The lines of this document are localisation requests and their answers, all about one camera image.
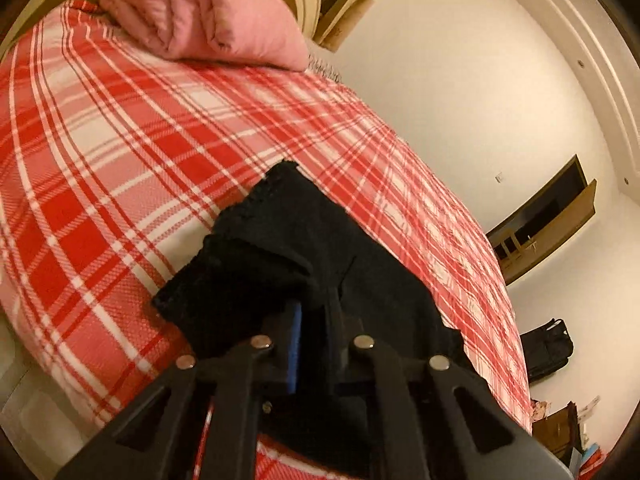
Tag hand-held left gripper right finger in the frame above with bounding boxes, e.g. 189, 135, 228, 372
325, 290, 576, 480

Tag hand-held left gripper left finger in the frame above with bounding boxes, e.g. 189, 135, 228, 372
54, 300, 305, 480

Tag black pants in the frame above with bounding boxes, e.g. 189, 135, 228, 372
151, 159, 493, 476

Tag black bag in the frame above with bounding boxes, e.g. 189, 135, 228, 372
520, 318, 575, 385

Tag wooden door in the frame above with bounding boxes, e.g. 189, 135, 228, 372
485, 154, 598, 286

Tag red plaid blanket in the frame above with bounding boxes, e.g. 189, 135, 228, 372
0, 0, 533, 480

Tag wooden cabinet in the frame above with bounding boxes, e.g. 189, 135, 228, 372
531, 401, 583, 468

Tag cluttered colourful boxes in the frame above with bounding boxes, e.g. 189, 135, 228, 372
565, 395, 618, 480

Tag pink quilt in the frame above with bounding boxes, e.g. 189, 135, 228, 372
98, 0, 310, 72

